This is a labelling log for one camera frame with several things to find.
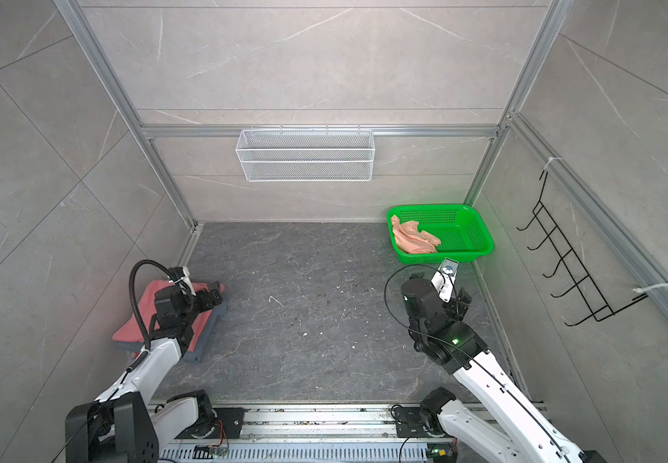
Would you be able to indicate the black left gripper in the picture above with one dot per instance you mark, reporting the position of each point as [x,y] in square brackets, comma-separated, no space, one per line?
[197,299]

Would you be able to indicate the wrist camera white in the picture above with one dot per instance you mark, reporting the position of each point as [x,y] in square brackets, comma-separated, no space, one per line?
[180,276]
[443,280]

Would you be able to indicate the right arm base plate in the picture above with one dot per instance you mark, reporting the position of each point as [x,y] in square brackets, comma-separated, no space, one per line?
[410,424]

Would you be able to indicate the pink-red t-shirt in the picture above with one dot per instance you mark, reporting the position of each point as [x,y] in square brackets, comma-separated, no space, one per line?
[130,333]

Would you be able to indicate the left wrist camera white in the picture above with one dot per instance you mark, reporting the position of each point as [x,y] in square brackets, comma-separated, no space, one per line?
[180,276]

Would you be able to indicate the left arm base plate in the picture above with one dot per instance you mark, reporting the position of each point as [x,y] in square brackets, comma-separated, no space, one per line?
[227,419]

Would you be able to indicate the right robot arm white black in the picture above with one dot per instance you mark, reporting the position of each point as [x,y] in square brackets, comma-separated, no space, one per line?
[520,432]

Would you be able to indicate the white zip tie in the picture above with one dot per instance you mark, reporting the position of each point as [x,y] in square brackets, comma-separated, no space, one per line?
[642,290]

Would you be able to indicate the folded grey t-shirt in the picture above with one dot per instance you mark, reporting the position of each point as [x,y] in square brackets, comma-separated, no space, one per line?
[200,341]

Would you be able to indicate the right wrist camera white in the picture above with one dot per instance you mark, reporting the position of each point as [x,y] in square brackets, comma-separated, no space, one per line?
[443,280]

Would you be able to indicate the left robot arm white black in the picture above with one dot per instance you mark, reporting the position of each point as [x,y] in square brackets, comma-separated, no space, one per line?
[120,425]

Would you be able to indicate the light peach t-shirt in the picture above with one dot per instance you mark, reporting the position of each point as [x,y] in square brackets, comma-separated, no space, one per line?
[410,240]

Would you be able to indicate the aluminium mounting rail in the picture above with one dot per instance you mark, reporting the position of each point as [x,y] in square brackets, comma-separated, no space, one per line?
[311,431]

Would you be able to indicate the white wire mesh shelf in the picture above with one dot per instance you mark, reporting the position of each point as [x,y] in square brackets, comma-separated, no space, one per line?
[301,155]

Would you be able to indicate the black wire hook rack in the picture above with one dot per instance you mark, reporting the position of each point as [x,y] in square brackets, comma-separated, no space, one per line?
[568,260]

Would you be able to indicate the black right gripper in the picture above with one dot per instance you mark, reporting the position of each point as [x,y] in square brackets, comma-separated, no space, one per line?
[458,307]

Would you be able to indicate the green plastic laundry basket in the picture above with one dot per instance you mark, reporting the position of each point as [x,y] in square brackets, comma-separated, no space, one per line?
[461,229]

